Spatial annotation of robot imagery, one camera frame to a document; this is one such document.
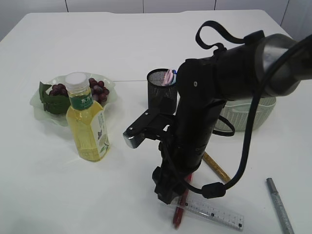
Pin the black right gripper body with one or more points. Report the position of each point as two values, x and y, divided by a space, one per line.
180 157

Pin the gold glitter pen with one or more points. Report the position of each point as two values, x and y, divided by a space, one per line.
216 168

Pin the red glitter pen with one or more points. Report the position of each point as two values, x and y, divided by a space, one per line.
177 218

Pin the clear plastic ruler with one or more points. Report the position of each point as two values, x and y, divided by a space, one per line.
205 210

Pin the pink scissors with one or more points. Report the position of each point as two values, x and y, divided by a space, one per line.
168 78

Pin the blue scissors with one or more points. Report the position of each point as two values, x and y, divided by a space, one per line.
174 76

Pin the yellow tea bottle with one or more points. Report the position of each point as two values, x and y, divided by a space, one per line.
85 115

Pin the silver glitter pen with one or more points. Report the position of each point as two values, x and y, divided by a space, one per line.
279 208

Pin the purple artificial grape bunch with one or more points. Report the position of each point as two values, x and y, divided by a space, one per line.
55 98

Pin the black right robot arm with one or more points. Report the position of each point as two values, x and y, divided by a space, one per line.
271 66

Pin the black mesh pen holder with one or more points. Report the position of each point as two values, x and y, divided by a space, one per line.
162 97

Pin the light green plastic basket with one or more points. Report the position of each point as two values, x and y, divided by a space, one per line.
236 112

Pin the frosted green wavy plate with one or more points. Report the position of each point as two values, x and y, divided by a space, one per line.
40 114

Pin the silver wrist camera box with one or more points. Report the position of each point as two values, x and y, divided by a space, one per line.
149 125

